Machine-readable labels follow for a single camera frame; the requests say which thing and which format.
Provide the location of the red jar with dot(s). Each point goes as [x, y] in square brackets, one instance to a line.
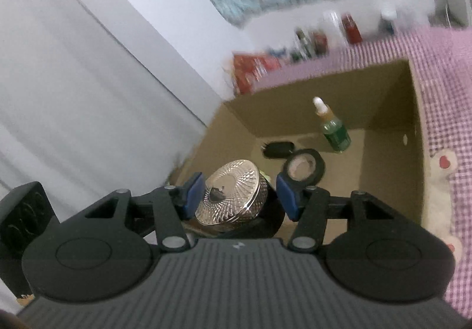
[351, 29]

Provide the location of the red plastic bag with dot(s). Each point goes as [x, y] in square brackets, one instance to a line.
[250, 70]

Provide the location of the clear plastic bag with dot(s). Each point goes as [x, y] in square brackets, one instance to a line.
[332, 21]

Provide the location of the black tape roll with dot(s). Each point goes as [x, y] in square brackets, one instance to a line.
[317, 168]

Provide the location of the white-lidded jar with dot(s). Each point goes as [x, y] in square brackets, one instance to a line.
[388, 21]

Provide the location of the dark glass bottle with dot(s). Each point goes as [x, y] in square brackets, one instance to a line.
[302, 42]

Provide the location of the brown cardboard box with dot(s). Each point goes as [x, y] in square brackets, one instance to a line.
[280, 111]

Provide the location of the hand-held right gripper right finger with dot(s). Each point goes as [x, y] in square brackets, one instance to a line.
[287, 200]

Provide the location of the blue and white plastic bag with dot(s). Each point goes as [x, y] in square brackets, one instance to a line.
[278, 52]

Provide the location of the green dropper bottle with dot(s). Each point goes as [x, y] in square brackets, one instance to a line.
[335, 131]

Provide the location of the cream cloth with red hearts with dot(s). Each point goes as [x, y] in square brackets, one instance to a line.
[444, 163]

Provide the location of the black oval case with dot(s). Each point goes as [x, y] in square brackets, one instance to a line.
[278, 149]

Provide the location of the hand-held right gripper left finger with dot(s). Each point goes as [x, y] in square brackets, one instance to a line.
[194, 196]

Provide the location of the purple checked cloth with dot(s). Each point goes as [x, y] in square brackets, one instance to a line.
[442, 85]

